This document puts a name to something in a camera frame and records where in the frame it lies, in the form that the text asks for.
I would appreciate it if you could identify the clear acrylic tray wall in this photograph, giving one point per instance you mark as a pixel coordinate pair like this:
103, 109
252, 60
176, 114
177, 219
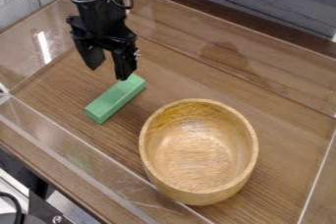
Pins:
89, 177

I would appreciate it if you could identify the green rectangular block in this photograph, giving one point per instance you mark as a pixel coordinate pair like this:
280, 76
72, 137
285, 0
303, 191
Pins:
115, 98

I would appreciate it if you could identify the brown wooden bowl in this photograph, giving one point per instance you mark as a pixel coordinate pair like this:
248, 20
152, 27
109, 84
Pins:
199, 150

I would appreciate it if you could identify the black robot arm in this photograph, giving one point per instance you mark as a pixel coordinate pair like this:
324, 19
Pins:
99, 30

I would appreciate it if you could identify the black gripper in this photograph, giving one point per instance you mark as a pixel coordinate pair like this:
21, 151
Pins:
97, 29

